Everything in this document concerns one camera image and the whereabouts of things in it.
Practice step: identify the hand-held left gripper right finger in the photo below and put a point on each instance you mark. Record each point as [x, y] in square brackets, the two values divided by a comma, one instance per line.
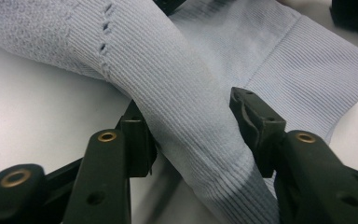
[310, 180]

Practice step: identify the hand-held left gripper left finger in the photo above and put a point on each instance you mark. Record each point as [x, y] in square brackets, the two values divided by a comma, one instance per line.
[105, 174]

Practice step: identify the light blue tank top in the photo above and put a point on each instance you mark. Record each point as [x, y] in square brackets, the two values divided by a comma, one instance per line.
[174, 77]

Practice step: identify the grey ribbed sock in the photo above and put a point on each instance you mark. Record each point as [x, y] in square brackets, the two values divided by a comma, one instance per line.
[28, 109]

